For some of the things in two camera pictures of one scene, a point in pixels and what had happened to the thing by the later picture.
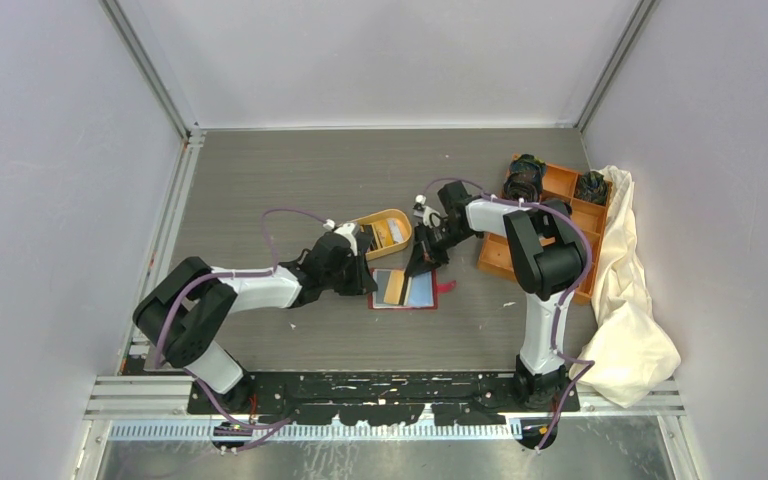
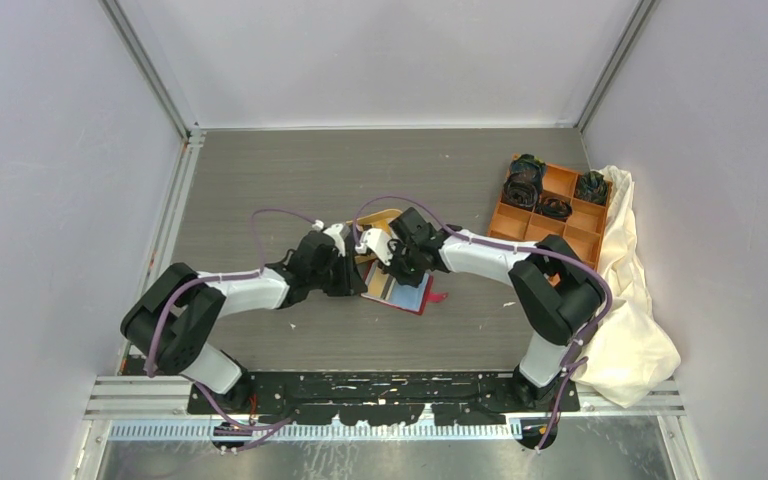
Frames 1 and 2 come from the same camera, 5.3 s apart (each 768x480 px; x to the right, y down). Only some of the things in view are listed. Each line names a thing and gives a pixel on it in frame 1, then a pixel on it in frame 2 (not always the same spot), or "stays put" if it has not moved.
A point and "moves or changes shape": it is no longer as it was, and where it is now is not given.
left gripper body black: [350, 279] stays put
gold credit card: [394, 287] moves or changes shape
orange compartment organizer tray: [496, 254] stays put
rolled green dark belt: [592, 186] stays put
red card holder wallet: [396, 290] moves or changes shape
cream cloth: [632, 357] stays put
